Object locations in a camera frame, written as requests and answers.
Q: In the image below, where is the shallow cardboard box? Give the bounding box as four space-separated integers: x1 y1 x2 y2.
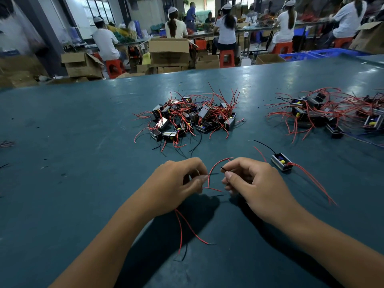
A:
256 54 286 65

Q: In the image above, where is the tilted cardboard box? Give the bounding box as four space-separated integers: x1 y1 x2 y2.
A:
350 22 384 54

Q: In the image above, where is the person's right hand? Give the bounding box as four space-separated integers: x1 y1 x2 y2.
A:
222 157 302 230

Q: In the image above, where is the person's left forearm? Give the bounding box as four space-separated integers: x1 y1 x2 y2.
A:
51 204 160 288

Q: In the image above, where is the loose black wire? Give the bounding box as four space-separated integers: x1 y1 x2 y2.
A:
0 140 15 170

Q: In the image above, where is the blue plastic crate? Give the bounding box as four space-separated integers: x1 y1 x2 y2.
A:
309 48 367 58
279 52 319 61

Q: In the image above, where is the large closed cardboard box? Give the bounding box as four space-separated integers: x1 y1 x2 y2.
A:
148 38 190 66

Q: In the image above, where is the central pile of wired modules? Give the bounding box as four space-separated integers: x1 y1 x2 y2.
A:
133 87 246 155

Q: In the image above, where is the low cardboard box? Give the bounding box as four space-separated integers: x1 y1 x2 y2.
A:
196 54 220 70

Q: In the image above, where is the person's right forearm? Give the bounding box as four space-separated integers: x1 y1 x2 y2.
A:
283 207 384 288

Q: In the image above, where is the person's left hand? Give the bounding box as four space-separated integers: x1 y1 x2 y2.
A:
135 158 209 220

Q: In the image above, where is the open cardboard box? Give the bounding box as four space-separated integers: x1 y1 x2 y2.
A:
61 52 104 79

